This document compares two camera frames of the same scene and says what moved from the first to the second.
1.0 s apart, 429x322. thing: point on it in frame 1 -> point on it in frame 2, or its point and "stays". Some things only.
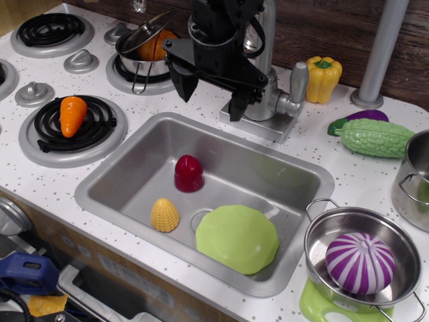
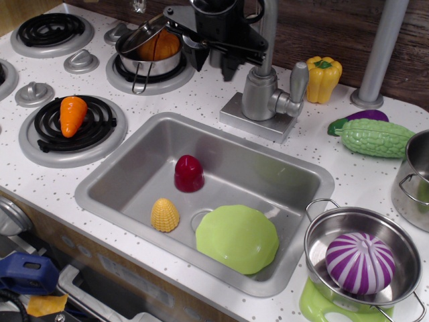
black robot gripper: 214,51 -> 222,25
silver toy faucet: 273,115 stays
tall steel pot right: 409,196 stays
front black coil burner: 101,133 stays
